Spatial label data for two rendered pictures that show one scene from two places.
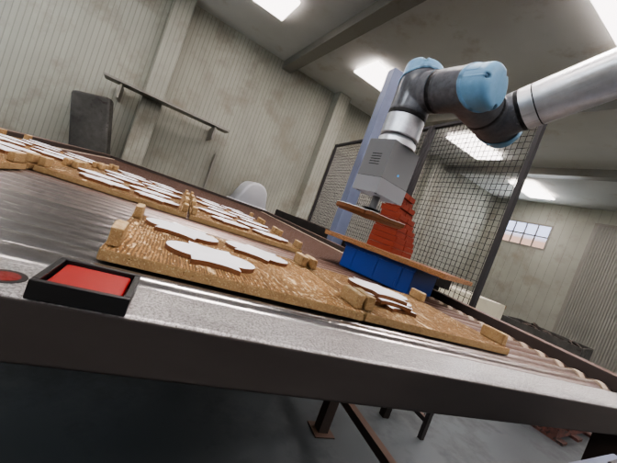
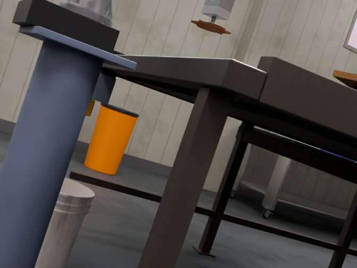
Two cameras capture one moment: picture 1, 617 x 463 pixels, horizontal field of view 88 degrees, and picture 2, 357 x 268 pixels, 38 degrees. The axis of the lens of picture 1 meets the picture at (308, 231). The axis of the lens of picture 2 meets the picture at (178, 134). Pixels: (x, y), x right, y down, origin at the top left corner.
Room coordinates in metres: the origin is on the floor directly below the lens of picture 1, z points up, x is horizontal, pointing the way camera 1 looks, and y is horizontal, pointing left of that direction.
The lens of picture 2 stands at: (0.73, -1.94, 0.79)
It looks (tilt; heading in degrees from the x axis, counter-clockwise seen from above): 3 degrees down; 93
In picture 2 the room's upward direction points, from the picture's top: 19 degrees clockwise
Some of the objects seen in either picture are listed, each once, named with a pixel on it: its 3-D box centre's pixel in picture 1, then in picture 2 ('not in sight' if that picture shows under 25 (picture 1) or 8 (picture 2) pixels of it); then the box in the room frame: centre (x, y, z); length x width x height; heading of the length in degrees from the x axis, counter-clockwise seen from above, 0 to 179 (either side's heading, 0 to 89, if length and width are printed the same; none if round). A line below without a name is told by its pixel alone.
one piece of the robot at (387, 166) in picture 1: (383, 169); (222, 2); (0.65, -0.10, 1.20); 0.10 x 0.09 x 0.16; 40
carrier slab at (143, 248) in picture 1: (235, 260); not in sight; (0.63, 0.12, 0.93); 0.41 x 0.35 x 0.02; 114
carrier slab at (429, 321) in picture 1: (393, 304); not in sight; (0.80, -0.26, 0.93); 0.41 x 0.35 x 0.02; 114
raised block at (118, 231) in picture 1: (117, 232); not in sight; (0.42, 0.24, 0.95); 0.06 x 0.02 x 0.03; 24
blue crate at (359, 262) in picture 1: (389, 269); not in sight; (1.32, -0.37, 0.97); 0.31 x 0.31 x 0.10; 52
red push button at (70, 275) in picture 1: (90, 286); not in sight; (0.30, 0.18, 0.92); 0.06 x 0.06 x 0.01; 23
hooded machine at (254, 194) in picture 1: (241, 216); not in sight; (5.93, 1.27, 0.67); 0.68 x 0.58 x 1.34; 120
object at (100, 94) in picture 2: not in sight; (97, 87); (0.22, 0.36, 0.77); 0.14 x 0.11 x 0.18; 113
